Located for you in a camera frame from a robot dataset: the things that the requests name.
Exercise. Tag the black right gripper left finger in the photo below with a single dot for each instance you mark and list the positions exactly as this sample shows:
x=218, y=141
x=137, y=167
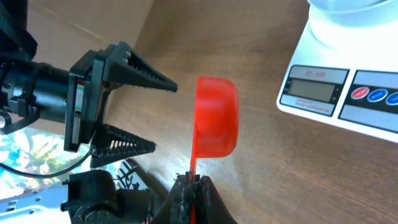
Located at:
x=177, y=208

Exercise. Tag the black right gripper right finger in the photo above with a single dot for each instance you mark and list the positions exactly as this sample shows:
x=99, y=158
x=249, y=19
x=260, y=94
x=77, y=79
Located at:
x=209, y=206

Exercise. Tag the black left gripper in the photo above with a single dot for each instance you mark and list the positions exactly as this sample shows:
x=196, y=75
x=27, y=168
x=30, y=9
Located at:
x=88, y=90

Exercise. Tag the orange plastic measuring scoop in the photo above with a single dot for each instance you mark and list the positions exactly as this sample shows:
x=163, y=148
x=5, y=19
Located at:
x=215, y=123

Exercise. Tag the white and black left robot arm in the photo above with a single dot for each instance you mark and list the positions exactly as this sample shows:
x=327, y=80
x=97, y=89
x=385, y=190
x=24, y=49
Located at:
x=29, y=90

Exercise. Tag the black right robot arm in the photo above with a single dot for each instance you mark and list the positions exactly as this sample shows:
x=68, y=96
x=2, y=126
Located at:
x=93, y=198

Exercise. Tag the white digital kitchen scale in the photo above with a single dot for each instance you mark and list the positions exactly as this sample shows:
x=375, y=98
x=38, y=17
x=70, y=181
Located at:
x=344, y=76

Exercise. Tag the white round bowl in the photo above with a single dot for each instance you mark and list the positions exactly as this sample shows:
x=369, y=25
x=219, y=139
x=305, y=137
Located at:
x=356, y=13

